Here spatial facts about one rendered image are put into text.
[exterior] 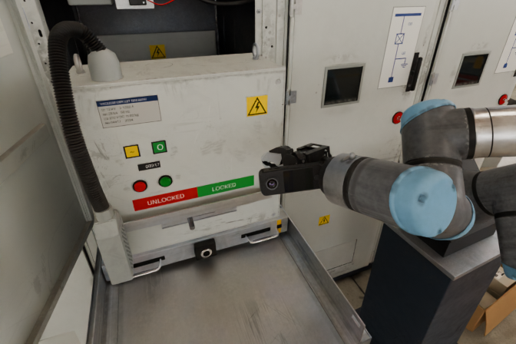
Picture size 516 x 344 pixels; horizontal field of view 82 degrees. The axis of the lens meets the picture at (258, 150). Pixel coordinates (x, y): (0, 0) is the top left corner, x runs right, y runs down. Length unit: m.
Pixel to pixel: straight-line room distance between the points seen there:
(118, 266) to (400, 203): 0.61
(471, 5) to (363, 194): 1.24
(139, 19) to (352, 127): 1.17
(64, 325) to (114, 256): 0.84
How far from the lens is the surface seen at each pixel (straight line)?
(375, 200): 0.45
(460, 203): 0.55
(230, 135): 0.75
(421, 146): 0.57
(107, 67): 0.70
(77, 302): 1.48
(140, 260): 0.92
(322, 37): 1.12
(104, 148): 0.73
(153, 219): 0.80
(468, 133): 0.59
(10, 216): 0.88
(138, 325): 0.88
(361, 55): 1.24
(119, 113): 0.70
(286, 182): 0.53
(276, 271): 0.92
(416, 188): 0.42
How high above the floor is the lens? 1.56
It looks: 29 degrees down
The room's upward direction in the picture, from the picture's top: straight up
